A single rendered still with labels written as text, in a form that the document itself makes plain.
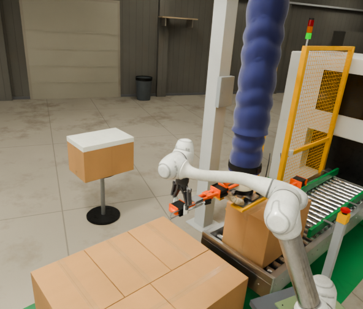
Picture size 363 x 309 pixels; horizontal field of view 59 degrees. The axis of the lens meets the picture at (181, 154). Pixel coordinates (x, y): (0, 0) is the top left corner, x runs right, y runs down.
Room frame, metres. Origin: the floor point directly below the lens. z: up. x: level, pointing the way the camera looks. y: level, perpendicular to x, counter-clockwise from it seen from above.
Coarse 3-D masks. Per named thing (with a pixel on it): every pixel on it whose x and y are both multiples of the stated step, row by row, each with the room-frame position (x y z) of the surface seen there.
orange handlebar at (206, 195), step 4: (228, 184) 1.93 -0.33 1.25; (236, 184) 1.93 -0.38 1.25; (292, 184) 1.98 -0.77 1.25; (296, 184) 2.00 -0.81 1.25; (204, 192) 1.78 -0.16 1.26; (208, 192) 1.78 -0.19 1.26; (212, 192) 1.81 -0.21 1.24; (216, 192) 1.80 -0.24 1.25; (200, 196) 1.74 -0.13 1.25; (204, 196) 1.77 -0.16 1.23; (208, 196) 1.73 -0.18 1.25; (212, 196) 1.75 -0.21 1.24; (204, 200) 1.70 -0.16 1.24; (172, 208) 1.57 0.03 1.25; (176, 212) 1.55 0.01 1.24
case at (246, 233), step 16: (256, 208) 2.13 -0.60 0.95; (304, 208) 2.26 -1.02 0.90; (224, 224) 2.20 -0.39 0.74; (240, 224) 2.10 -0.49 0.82; (256, 224) 2.00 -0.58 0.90; (304, 224) 2.31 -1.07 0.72; (224, 240) 2.19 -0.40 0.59; (240, 240) 2.08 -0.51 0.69; (256, 240) 1.98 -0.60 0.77; (272, 240) 1.97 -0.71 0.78; (256, 256) 1.96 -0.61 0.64; (272, 256) 2.01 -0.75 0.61
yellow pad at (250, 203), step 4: (256, 192) 2.00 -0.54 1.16; (260, 196) 1.99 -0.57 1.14; (244, 200) 1.89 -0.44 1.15; (248, 200) 1.92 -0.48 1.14; (252, 200) 1.92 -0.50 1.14; (256, 200) 1.93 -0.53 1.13; (260, 200) 1.94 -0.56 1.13; (232, 204) 1.86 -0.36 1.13; (236, 204) 1.86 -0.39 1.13; (244, 204) 1.86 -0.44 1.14; (248, 204) 1.87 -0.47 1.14; (252, 204) 1.88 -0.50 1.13; (256, 204) 1.91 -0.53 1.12; (236, 208) 1.83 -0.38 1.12; (240, 208) 1.81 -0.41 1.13; (244, 208) 1.82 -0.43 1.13; (248, 208) 1.84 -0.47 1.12
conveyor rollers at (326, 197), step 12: (336, 180) 3.64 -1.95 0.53; (312, 192) 3.30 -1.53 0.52; (324, 192) 3.29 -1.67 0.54; (336, 192) 3.29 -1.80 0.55; (348, 192) 3.35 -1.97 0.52; (312, 204) 3.01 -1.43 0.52; (324, 204) 3.01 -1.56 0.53; (336, 204) 3.01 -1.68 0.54; (312, 216) 2.74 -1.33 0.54; (324, 216) 2.74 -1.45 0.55; (324, 228) 2.55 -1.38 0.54; (312, 240) 2.35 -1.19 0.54; (276, 264) 2.00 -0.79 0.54
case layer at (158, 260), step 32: (160, 224) 2.43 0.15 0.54; (96, 256) 1.95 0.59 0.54; (128, 256) 1.98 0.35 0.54; (160, 256) 2.00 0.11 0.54; (192, 256) 2.03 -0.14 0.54; (32, 288) 1.75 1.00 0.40; (64, 288) 1.63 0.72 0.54; (96, 288) 1.64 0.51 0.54; (128, 288) 1.66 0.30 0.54; (160, 288) 1.68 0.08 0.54; (192, 288) 1.70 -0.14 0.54; (224, 288) 1.72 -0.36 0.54
